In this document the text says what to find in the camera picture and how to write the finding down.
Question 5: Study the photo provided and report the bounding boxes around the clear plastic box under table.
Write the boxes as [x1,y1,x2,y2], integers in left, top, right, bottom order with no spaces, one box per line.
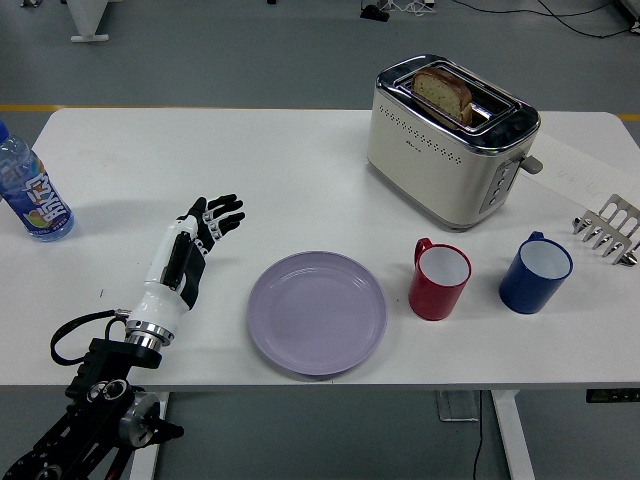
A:
[433,389,482,422]

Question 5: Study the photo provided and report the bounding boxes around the brown bread slice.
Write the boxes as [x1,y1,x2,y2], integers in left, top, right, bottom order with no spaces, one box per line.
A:
[410,67,474,125]

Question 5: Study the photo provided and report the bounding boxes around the white floor cables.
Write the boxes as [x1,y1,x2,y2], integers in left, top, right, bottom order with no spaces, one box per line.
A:
[387,0,436,14]

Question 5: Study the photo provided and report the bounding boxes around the red enamel mug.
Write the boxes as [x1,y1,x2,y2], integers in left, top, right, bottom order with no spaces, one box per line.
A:
[407,237,472,322]

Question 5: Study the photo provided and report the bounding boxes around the silver metal toast rack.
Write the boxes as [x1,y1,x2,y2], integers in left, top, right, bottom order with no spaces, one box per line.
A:
[570,193,640,268]

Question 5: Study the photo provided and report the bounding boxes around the blue labelled drink bottle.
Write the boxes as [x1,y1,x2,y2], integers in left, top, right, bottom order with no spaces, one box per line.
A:
[0,119,75,243]

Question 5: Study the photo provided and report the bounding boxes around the purple round plate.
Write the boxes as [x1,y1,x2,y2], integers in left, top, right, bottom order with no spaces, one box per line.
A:
[247,251,389,377]

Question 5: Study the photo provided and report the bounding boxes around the cream and chrome toaster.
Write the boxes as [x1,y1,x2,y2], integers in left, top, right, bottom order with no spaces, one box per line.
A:
[366,53,544,232]

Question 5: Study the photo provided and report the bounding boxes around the black floor cable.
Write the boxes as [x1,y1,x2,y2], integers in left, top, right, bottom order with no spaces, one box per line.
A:
[452,0,640,39]

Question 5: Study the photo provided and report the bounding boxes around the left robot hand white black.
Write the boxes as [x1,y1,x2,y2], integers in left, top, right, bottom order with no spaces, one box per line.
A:
[124,193,246,331]

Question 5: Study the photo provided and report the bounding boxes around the blue enamel mug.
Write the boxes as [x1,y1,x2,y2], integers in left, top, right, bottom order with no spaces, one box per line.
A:
[498,231,575,315]

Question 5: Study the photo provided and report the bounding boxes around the white furniture foot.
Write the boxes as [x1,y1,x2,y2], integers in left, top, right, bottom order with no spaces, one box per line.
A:
[64,0,110,43]

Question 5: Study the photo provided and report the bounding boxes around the black cable under table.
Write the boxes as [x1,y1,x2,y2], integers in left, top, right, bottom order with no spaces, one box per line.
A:
[472,389,487,480]

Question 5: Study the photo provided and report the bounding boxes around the black table control panel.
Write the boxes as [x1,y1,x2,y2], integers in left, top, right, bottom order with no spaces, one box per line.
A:
[586,388,640,403]

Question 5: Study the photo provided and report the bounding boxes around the white paper sheet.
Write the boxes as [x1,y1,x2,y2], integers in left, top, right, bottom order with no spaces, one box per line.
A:
[522,133,640,211]

